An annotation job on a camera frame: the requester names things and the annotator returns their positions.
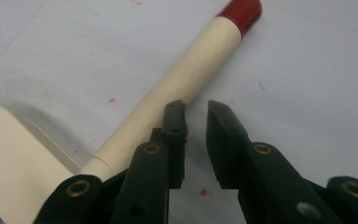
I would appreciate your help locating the cream brush with red cap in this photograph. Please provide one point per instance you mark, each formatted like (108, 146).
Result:
(180, 71)

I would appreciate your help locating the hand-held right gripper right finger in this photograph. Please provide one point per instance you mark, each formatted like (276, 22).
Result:
(227, 140)

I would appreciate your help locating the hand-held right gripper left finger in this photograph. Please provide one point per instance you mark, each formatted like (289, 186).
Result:
(175, 130)

